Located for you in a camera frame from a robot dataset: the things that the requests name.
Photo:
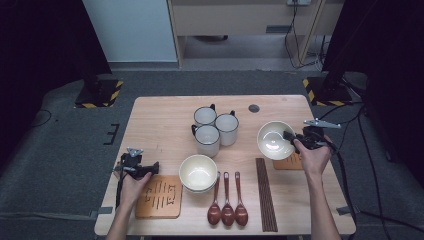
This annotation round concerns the person's right hand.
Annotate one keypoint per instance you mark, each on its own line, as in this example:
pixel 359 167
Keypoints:
pixel 315 160

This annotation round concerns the row of brown chopsticks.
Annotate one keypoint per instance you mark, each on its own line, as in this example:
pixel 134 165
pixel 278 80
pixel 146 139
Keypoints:
pixel 266 196

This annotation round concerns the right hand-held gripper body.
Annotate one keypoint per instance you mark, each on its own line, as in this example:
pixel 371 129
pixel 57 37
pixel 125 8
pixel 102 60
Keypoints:
pixel 313 138

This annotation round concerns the white panel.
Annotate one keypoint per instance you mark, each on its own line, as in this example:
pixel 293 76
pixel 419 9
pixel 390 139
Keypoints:
pixel 130 30

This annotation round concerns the black curtain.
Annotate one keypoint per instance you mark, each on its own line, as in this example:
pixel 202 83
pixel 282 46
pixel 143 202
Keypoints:
pixel 393 66
pixel 40 50

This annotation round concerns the person's left hand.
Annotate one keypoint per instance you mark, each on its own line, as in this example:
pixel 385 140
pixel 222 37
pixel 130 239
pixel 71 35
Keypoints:
pixel 131 193

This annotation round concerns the grey label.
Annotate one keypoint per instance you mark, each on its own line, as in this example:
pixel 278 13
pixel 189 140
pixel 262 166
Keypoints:
pixel 278 29

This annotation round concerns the orange wooden slotted trivet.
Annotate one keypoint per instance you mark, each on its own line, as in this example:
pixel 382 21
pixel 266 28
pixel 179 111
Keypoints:
pixel 286 165
pixel 166 210

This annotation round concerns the grey tape strip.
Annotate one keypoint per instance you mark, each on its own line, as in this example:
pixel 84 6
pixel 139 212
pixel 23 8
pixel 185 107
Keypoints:
pixel 343 210
pixel 100 212

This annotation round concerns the light wooden desk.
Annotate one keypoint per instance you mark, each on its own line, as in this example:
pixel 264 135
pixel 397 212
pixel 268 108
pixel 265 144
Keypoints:
pixel 233 18

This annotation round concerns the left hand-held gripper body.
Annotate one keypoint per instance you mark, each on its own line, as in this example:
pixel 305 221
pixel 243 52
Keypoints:
pixel 131 163

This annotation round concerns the grey power strip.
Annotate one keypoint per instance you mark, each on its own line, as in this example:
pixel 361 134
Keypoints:
pixel 298 2

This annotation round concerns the black stand base striped edge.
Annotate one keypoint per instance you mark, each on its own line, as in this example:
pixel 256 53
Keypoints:
pixel 328 93
pixel 100 95

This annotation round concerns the reddish brown wooden spoon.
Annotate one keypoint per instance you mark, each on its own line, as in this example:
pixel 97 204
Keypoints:
pixel 228 215
pixel 213 213
pixel 241 215

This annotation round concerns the white enamel mug black rim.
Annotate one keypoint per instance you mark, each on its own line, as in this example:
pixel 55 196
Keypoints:
pixel 207 140
pixel 227 128
pixel 205 116

